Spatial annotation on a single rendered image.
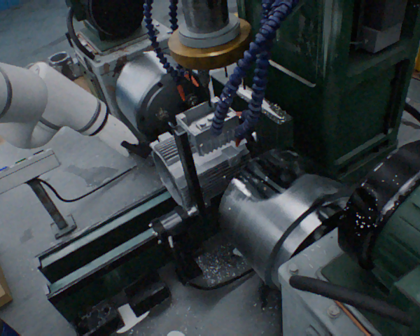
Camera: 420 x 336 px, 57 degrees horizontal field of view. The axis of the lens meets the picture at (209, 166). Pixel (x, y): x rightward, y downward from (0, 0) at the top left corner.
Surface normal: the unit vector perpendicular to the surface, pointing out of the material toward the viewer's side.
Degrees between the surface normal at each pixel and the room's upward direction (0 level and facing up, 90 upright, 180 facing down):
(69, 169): 0
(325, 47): 90
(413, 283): 0
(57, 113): 94
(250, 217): 51
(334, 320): 0
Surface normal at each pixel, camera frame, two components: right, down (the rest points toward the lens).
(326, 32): -0.84, 0.46
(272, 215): -0.62, -0.31
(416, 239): -0.74, -0.11
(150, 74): -0.39, -0.55
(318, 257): -0.15, -0.71
